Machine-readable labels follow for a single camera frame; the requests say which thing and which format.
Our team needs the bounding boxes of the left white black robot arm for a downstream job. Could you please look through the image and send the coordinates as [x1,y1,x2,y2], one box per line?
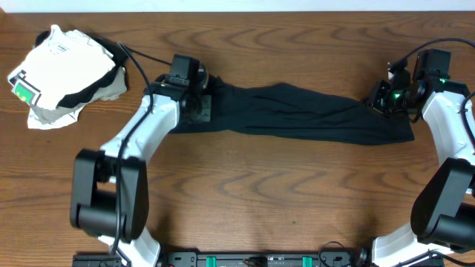
[70,69,211,266]

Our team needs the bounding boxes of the black leggings red grey waistband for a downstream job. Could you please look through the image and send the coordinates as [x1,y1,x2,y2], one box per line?
[173,77,415,145]

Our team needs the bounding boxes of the white bottom folded garment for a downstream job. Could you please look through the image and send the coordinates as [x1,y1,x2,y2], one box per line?
[27,107,82,130]

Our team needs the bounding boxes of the grey folded garment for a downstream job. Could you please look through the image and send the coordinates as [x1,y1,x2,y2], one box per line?
[29,66,128,125]

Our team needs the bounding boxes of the black folded garment in stack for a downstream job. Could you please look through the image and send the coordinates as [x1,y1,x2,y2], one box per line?
[35,30,126,110]

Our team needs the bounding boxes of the white printed folded t-shirt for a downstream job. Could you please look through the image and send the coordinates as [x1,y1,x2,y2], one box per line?
[7,24,116,110]

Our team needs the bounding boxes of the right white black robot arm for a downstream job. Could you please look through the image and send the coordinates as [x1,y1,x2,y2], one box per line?
[369,73,474,266]

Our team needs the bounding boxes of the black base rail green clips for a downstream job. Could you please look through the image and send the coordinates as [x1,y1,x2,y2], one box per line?
[71,248,370,267]

